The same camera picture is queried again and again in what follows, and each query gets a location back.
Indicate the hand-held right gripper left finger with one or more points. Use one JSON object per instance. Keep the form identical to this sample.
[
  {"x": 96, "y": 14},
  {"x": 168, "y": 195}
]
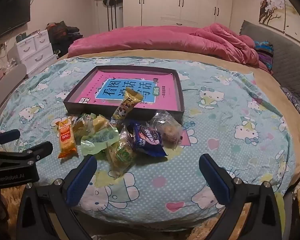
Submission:
[{"x": 81, "y": 180}]

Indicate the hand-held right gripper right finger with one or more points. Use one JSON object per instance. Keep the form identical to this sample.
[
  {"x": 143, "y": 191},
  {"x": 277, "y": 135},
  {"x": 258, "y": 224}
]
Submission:
[{"x": 215, "y": 180}]

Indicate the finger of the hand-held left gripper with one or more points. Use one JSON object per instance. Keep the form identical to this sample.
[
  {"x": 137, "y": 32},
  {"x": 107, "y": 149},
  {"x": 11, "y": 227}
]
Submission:
[
  {"x": 38, "y": 151},
  {"x": 7, "y": 135}
]

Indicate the orange snack packet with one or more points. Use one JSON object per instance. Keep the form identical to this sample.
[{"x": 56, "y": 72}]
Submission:
[{"x": 66, "y": 140}]

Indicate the pale green snack packet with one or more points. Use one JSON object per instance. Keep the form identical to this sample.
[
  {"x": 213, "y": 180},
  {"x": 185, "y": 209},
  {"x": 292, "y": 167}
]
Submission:
[{"x": 97, "y": 140}]

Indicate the green label round cookie packet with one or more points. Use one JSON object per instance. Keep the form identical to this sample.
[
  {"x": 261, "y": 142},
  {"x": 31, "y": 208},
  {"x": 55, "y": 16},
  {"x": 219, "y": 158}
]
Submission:
[{"x": 121, "y": 155}]

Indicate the small clear cookie packet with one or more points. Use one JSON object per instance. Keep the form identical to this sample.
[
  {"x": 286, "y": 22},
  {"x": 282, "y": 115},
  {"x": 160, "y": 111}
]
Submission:
[{"x": 81, "y": 127}]

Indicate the clear packet with yellow cake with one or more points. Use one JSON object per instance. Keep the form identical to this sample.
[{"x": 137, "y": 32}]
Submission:
[{"x": 101, "y": 123}]

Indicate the clear packet with brown pastry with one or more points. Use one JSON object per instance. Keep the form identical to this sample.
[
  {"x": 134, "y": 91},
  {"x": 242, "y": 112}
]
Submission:
[{"x": 168, "y": 132}]

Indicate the dark grey shallow box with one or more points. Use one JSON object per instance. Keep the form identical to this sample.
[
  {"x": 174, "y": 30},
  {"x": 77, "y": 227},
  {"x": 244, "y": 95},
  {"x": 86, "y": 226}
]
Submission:
[{"x": 95, "y": 108}]

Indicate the blue cookie packet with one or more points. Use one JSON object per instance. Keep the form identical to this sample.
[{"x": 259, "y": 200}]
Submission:
[{"x": 147, "y": 140}]

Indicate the long yellow snack packet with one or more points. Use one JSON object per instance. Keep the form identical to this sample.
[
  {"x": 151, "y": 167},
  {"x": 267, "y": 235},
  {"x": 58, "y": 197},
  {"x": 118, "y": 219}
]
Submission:
[{"x": 126, "y": 105}]

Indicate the shaggy yellow rug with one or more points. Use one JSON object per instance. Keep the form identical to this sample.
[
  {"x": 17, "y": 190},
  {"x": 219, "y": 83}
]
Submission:
[{"x": 13, "y": 197}]

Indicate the cartoon cat printed blanket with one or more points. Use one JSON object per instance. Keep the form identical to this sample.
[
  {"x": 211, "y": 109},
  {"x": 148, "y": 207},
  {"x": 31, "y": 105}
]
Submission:
[{"x": 215, "y": 105}]

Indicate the white drawer unit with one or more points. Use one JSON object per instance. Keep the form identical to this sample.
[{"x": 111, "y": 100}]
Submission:
[{"x": 35, "y": 52}]

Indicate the pink and blue book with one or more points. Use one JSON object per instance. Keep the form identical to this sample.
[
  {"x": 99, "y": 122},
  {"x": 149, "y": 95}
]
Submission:
[{"x": 97, "y": 85}]

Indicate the dark patterned cloth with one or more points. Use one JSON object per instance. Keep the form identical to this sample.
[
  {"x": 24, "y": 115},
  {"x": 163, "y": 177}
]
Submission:
[{"x": 295, "y": 102}]

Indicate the pile of dark clothes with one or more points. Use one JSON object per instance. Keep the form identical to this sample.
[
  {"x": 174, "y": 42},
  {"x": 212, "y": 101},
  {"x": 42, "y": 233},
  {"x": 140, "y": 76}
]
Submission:
[{"x": 62, "y": 35}]

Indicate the black television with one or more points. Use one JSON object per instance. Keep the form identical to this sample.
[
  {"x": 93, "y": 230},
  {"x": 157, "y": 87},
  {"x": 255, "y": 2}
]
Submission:
[{"x": 10, "y": 17}]

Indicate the colourful striped cloth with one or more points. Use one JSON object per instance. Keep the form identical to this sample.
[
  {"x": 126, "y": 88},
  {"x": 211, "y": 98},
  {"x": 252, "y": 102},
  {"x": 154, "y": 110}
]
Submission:
[{"x": 263, "y": 52}]

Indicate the grey quilted headboard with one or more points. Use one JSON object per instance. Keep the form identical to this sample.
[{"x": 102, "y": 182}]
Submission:
[{"x": 290, "y": 62}]

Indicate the pink duvet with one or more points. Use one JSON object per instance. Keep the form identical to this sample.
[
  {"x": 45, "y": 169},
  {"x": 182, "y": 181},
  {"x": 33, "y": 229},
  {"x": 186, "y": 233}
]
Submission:
[{"x": 152, "y": 40}]

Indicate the white wardrobe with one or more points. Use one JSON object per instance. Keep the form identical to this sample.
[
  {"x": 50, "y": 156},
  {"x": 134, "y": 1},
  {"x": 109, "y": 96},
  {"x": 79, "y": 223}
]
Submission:
[{"x": 165, "y": 0}]

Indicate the blossom tree wall painting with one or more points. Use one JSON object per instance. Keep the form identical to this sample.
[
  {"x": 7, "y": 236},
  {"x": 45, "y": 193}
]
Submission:
[{"x": 272, "y": 5}]

